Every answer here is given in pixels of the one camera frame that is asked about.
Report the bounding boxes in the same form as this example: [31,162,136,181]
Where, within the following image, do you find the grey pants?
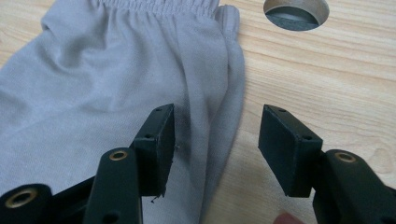
[0,0,247,224]

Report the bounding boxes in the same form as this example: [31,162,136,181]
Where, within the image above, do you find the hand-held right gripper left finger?
[129,103,177,198]

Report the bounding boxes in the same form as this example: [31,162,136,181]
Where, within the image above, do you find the round cable hole in table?
[262,0,331,33]

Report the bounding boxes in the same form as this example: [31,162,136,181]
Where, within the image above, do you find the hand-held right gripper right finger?
[257,104,324,199]

